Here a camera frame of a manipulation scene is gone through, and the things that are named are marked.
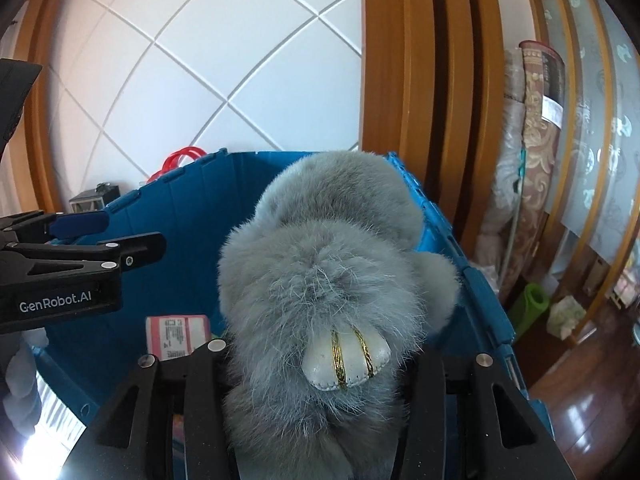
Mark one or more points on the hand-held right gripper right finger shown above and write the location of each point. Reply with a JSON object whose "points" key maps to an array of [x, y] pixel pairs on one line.
{"points": [[430, 390]]}

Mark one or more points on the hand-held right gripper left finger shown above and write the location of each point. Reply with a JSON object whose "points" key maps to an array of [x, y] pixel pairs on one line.
{"points": [[200, 375]]}

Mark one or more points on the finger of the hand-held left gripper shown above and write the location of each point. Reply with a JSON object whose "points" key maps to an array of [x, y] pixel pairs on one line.
{"points": [[80, 223], [140, 250]]}

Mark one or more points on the blue plastic crate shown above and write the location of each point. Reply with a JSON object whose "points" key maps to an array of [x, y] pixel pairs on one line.
{"points": [[165, 210]]}

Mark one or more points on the grey fluffy plush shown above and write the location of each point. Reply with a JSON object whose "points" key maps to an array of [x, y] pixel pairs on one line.
{"points": [[325, 270]]}

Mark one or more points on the cloth covered desktop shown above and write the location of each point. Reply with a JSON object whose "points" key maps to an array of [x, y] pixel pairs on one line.
{"points": [[55, 415]]}

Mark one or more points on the person's left hand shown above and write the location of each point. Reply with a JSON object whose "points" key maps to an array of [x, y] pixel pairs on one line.
{"points": [[22, 385]]}

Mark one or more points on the black gift box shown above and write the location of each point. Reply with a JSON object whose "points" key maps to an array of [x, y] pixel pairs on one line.
{"points": [[95, 199]]}

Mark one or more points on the pink white box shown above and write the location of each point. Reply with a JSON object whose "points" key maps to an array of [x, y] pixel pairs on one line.
{"points": [[177, 337]]}

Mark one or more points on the red toy suitcase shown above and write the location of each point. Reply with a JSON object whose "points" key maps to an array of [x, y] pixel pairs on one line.
{"points": [[180, 160]]}

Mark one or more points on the green rolled mat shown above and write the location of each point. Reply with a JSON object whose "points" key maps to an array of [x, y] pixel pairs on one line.
{"points": [[530, 310]]}

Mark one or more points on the pale tissue pack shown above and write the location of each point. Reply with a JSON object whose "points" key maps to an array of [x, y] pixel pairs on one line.
{"points": [[566, 316]]}

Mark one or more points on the rolled patterned rug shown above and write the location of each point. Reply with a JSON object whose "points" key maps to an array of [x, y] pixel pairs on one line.
{"points": [[542, 125]]}

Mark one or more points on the frosted glass sliding door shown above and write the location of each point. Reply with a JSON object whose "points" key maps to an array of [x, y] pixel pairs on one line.
{"points": [[590, 110]]}

